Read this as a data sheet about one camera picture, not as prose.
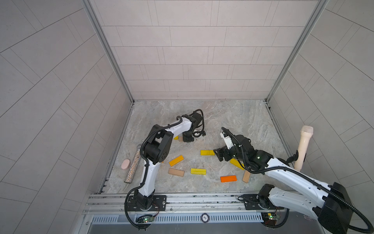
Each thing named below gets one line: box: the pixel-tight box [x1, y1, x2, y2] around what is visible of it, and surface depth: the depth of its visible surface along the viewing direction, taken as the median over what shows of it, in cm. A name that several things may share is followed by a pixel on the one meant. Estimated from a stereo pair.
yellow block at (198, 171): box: [190, 168, 207, 176], surface depth 82 cm
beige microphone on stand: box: [294, 125, 314, 172], surface depth 67 cm
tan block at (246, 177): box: [242, 170, 251, 184], surface depth 80 cm
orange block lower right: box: [220, 175, 238, 183], surface depth 81 cm
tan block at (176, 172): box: [168, 168, 186, 177], surface depth 82 cm
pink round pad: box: [120, 158, 131, 170], surface depth 84 cm
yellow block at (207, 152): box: [200, 149, 216, 156], surface depth 91 cm
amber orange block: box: [168, 155, 185, 167], surface depth 88 cm
